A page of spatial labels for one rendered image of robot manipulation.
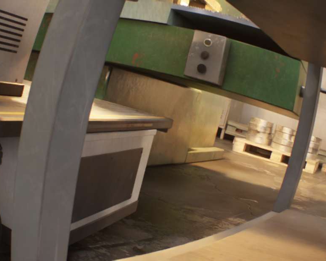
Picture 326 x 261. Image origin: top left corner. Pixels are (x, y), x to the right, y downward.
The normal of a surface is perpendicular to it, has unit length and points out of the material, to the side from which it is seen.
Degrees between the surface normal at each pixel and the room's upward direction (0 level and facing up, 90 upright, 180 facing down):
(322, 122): 90
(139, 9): 90
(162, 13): 90
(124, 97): 90
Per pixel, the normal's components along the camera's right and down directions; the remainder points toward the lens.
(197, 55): -0.40, -0.04
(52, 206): 0.81, 0.25
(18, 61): 0.94, 0.26
